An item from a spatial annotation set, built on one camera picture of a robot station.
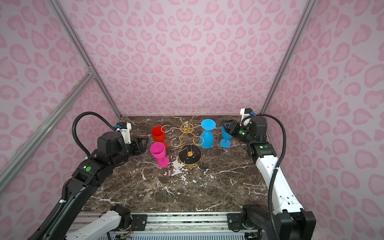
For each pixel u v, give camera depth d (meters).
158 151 0.85
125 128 0.59
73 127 0.44
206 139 0.82
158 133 0.90
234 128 0.64
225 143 1.03
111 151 0.49
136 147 0.59
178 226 0.73
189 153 0.95
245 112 0.66
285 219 0.38
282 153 0.51
